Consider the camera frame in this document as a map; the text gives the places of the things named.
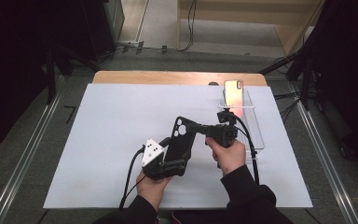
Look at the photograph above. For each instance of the black phone case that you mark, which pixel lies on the black phone case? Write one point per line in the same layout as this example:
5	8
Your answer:
180	146

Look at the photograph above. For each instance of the dark cabinet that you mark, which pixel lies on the dark cabinet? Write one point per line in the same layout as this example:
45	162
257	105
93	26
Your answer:
105	25

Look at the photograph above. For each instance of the wooden table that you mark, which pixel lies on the wooden table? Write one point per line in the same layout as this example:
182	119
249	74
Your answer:
167	77

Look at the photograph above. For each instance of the person's right hand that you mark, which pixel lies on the person's right hand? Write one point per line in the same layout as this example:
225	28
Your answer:
228	157

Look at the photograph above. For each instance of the person's left hand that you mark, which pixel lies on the person's left hand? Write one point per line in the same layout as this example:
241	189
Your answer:
152	189

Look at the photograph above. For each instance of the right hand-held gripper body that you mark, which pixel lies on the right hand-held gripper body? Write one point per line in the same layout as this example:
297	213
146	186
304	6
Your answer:
225	132

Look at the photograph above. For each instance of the clear plastic rack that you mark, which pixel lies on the clear plastic rack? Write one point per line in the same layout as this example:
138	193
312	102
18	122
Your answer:
254	130

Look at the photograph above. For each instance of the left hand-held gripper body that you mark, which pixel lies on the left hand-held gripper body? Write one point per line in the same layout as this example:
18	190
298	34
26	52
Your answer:
151	152

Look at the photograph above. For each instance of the person's legs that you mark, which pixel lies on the person's legs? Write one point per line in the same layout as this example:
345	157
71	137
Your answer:
195	217

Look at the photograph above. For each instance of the black tripod stand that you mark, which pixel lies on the black tripod stand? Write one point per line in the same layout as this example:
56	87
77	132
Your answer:
292	59

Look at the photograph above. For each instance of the black table grommet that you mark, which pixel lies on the black table grommet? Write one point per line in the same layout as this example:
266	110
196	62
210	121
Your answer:
213	83

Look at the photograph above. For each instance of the metal floor rail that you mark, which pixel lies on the metal floor rail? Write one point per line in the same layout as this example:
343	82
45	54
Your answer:
326	161
24	155

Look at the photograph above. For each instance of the black curtain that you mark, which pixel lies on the black curtain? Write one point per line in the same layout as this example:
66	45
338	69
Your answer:
9	77
351	77

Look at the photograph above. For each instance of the iridescent phone case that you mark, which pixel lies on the iridescent phone case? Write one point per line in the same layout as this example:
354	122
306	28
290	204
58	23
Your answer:
233	93

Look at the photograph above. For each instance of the light wooden shelf unit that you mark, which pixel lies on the light wooden shelf unit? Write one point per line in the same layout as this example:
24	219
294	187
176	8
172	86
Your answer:
245	18

